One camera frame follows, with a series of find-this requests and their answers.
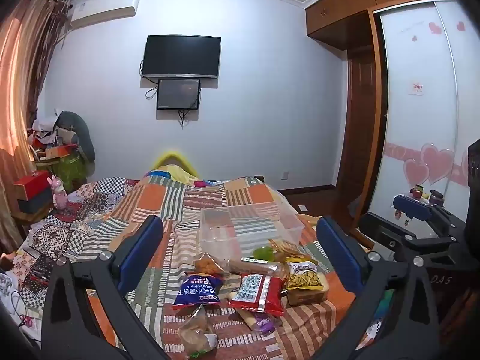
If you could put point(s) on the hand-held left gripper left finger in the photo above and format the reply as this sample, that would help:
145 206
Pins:
140 251

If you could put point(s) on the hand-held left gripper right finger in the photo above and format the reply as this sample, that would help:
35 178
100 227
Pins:
337 255

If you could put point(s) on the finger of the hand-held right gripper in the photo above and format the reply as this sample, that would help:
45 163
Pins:
410 207
431 242

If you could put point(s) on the blue snack packet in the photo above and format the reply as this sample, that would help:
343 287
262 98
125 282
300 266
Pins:
197 290

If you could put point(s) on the long brown bread packet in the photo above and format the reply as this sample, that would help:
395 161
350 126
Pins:
258 269

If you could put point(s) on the red snack packet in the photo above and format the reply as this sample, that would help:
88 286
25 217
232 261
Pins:
258 292

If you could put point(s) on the clear plastic container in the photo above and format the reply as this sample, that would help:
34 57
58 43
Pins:
243 228

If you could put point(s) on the clear bag of buns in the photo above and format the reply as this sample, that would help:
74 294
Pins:
197 333

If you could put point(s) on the purple label bread packet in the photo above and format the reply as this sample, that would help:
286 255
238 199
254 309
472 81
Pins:
262 322

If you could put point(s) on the yellow fries packet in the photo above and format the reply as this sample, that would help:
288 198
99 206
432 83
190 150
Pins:
303 277

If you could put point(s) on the boxed cake slices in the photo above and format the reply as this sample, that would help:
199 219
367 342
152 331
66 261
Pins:
307 297

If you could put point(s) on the grey bag on floor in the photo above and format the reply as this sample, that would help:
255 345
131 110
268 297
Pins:
358 206

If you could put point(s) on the cracker packet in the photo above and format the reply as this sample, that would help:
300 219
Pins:
285 248

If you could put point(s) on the striped patchwork blanket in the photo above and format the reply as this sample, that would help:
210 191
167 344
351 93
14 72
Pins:
180 213

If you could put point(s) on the white paper on floor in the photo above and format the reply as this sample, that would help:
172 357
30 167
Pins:
303 207

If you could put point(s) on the orange snack packet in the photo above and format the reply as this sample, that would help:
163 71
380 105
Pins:
210 264

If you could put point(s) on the green jelly cup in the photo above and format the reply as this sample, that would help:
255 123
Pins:
264 254

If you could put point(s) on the checkered printed quilt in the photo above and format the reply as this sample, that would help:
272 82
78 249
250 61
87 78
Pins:
56 232

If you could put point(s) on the white heart sliding door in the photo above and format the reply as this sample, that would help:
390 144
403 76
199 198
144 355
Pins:
420 120

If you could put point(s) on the wooden door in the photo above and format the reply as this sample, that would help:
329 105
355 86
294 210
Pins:
358 127

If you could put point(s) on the pink plush toy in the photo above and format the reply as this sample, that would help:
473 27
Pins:
58 193

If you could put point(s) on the yellow fuzzy arch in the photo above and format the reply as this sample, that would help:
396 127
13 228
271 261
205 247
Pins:
174 154

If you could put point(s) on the grey box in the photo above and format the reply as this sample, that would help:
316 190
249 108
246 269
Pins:
35 202

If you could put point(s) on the red door sticker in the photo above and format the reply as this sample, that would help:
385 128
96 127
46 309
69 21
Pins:
416 88

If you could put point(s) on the orange cardboard box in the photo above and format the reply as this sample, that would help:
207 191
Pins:
62 152

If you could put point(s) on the red box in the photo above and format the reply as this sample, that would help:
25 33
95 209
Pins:
32 183

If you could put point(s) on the brown curtain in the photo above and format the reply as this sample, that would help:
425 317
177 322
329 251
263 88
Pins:
22 82

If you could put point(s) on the white air conditioner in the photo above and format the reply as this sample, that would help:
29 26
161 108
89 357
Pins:
105 9

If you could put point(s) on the white wall socket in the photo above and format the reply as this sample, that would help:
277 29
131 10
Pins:
285 175

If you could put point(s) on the small black wall monitor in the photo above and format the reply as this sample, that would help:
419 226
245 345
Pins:
178 93

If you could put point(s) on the black wall television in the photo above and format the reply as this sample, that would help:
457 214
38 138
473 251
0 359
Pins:
181 56

